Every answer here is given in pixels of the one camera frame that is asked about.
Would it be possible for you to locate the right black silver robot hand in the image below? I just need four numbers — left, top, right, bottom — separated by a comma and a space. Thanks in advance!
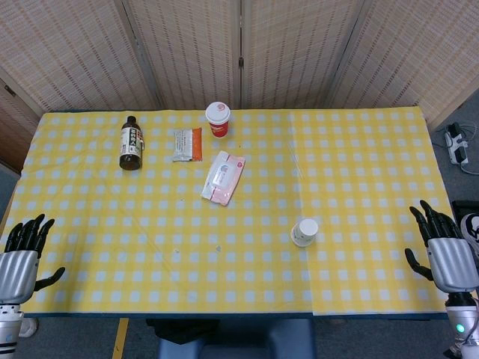
404, 200, 479, 295

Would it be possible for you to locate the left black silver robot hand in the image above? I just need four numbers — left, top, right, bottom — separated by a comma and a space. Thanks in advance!
0, 213, 66, 304

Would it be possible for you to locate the white paper cup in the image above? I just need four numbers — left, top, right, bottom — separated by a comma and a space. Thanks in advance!
290, 218, 320, 248

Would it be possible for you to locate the large yellow checkered tablecloth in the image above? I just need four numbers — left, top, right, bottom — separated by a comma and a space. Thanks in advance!
6, 108, 314, 314

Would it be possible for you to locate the black flat object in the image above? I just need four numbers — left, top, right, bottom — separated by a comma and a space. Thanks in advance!
451, 200, 479, 222

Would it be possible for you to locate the white round floor object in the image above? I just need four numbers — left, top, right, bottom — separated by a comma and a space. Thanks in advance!
17, 316, 40, 338

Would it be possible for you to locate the white black power strip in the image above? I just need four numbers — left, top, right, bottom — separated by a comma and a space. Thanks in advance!
444, 122, 471, 165

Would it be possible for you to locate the yellow floor tape strip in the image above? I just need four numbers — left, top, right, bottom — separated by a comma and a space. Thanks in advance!
112, 317, 130, 359

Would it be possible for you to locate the brown woven screen panel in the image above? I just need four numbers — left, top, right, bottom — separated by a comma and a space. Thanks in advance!
0, 77, 43, 176

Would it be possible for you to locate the dark brown sauce bottle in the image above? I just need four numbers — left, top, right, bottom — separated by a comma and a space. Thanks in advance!
118, 115, 145, 171

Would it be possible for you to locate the white orange snack packet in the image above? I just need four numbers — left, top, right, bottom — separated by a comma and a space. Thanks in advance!
172, 127, 204, 163

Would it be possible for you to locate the woven folding screen panel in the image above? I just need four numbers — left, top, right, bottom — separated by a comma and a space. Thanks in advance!
329, 0, 479, 126
241, 0, 366, 109
123, 0, 243, 110
0, 0, 158, 112

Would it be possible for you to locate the pink white wet wipes pack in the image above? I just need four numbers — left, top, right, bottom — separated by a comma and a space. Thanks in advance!
200, 150, 247, 206

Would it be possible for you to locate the red white lidded cup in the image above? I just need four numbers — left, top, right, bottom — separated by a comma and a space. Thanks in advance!
204, 101, 231, 139

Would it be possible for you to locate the white power cable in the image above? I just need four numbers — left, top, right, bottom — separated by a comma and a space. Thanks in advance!
459, 124, 479, 175

